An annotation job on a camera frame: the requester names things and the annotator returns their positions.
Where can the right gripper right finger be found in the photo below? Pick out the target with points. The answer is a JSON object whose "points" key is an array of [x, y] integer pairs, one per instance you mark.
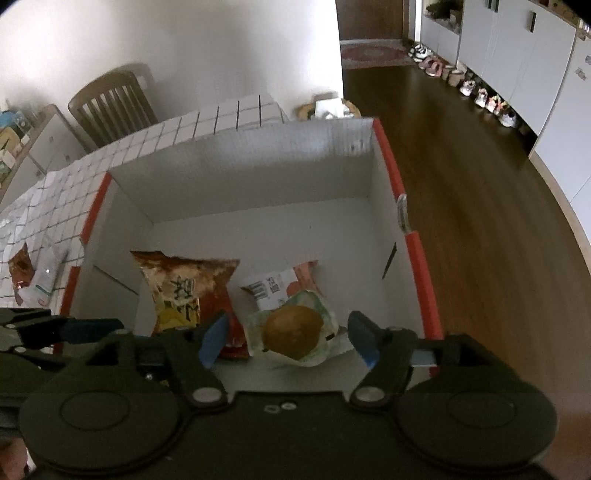
{"points": [[388, 355]]}

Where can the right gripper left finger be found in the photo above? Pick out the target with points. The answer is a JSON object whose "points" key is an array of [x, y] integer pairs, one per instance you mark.
{"points": [[191, 353]]}

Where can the orange yellow chips bag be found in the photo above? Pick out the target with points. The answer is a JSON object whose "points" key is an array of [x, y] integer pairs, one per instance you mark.
{"points": [[187, 293]]}

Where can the white plastic snack bag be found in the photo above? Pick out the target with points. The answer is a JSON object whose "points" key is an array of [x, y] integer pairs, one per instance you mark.
{"points": [[39, 292]]}

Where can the brown bun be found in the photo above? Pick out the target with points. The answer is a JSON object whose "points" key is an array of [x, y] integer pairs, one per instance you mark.
{"points": [[302, 333]]}

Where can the brown snack packet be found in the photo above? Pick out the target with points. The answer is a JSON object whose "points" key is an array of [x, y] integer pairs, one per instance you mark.
{"points": [[21, 271]]}

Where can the white pink snack packet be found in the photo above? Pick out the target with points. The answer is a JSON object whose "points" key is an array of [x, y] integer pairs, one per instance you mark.
{"points": [[272, 289]]}

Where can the red white cardboard box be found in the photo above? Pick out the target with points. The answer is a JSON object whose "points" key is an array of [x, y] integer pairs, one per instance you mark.
{"points": [[273, 198]]}

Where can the wooden sideboard with clutter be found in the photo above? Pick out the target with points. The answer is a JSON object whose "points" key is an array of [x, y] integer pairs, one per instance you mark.
{"points": [[53, 145]]}

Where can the brown wooden chair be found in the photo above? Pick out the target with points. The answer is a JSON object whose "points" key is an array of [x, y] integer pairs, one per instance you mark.
{"points": [[114, 104]]}

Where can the row of shoes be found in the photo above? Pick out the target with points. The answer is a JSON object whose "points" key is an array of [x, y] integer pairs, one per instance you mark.
{"points": [[466, 82]]}

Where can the red patterned rug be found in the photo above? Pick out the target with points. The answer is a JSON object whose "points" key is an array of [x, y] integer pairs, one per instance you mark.
{"points": [[374, 53]]}

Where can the white cabinet wall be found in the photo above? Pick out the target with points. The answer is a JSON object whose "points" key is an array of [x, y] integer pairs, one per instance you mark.
{"points": [[540, 64]]}

